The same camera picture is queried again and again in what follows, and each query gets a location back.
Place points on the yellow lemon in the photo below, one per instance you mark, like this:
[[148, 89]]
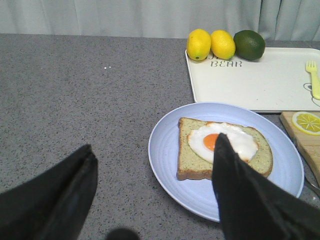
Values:
[[222, 44], [198, 44]]

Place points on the metal cutting board handle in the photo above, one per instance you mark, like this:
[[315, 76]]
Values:
[[312, 187]]

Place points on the white curtain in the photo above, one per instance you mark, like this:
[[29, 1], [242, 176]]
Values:
[[291, 20]]

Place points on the white serving tray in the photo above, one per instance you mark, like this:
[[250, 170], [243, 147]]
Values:
[[276, 82]]

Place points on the yellow plastic fork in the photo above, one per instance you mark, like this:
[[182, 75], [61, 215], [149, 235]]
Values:
[[312, 69]]

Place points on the wooden cutting board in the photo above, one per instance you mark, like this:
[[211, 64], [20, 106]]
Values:
[[307, 145]]

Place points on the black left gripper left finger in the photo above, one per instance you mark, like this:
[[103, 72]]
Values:
[[53, 205]]

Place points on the fried egg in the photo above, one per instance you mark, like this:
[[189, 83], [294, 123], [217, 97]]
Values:
[[203, 140]]

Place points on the bread slice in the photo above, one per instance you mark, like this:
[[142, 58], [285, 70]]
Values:
[[191, 167]]

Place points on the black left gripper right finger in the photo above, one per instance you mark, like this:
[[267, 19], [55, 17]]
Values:
[[253, 208]]

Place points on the light blue round plate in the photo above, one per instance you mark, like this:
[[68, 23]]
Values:
[[198, 196]]

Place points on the green lime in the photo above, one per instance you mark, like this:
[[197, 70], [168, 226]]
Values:
[[249, 45]]

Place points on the left yellow lemon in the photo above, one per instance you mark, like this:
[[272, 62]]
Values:
[[198, 44]]

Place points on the right yellow lemon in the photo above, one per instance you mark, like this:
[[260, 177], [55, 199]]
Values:
[[222, 44]]

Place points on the lemon slice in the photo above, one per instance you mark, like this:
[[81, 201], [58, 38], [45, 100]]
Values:
[[306, 122]]

